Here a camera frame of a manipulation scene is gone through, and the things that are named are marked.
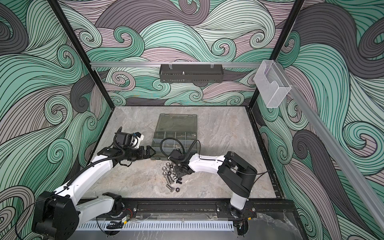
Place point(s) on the white slotted cable duct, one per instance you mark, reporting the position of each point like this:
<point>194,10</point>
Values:
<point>160,226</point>

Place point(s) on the aluminium wall rail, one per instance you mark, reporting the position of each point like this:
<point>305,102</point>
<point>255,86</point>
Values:
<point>365,191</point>
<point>138,64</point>

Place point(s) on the clear plastic wall holder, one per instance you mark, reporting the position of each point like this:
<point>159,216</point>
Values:
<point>272,82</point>

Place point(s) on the black wall tray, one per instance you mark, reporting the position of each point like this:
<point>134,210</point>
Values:
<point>191,74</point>

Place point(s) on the aluminium wall rail right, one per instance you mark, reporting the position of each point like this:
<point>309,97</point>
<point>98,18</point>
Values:
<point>365,191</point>

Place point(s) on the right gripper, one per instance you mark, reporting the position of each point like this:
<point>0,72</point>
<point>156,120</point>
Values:
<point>178,174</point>

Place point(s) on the grey plastic organizer box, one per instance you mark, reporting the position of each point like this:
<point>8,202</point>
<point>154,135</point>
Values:
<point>174,131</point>

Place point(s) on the aluminium wall rail back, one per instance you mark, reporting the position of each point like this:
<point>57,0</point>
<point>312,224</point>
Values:
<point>138,64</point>

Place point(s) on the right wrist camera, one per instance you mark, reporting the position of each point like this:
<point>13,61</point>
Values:
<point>176,156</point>

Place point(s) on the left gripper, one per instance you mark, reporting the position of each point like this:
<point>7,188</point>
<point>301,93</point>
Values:
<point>142,155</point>

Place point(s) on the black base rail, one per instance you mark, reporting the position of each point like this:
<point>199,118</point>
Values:
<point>220,208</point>

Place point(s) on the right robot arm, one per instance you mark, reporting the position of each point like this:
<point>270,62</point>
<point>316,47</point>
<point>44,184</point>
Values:
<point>237,174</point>

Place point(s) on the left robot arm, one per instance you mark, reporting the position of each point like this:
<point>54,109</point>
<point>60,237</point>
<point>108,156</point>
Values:
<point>58,214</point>

